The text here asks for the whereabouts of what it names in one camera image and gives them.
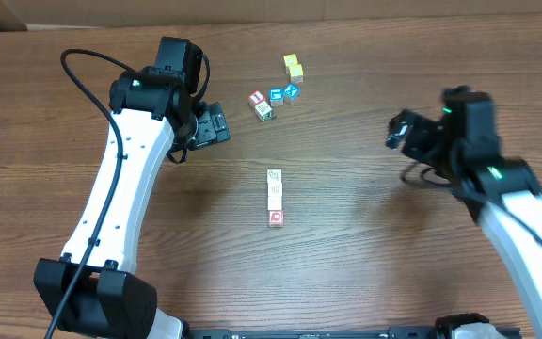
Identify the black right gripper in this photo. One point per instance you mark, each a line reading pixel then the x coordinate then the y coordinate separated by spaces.
pixel 417 129

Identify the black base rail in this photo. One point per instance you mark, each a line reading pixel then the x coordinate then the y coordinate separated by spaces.
pixel 408 332

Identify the yellow block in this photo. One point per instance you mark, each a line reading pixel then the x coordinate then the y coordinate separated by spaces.
pixel 290 60
pixel 296 73

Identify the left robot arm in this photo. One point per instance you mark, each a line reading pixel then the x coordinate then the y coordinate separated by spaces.
pixel 92 288

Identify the yellow block near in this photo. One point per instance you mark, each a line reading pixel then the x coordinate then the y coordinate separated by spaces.
pixel 296 73

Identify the cow picture number 2 block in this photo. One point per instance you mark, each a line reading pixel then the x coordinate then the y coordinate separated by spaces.
pixel 274 203

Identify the cardboard box edge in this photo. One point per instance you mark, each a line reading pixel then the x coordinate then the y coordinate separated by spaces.
pixel 20 14

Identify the blue G letter block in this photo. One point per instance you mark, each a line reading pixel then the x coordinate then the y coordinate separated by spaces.
pixel 276 96

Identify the blue-sided picture block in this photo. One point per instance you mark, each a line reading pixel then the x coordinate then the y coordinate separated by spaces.
pixel 274 175

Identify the yellow block far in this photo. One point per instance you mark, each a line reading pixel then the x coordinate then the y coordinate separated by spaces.
pixel 290 60

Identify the red Q wooden block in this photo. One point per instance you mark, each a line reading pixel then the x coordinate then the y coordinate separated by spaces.
pixel 276 218

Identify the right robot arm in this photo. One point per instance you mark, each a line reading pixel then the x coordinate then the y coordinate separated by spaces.
pixel 503 196

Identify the blue X letter block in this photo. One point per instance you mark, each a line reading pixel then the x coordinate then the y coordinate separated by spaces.
pixel 291 93

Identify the red M letter block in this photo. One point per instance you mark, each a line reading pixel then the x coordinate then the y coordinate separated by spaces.
pixel 274 189

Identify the green-sided picture block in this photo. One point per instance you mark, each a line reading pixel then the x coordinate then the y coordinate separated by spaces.
pixel 264 111

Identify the red I letter block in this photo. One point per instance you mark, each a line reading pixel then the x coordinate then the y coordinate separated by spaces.
pixel 256 98

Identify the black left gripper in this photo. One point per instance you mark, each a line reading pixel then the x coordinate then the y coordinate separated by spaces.
pixel 210 125

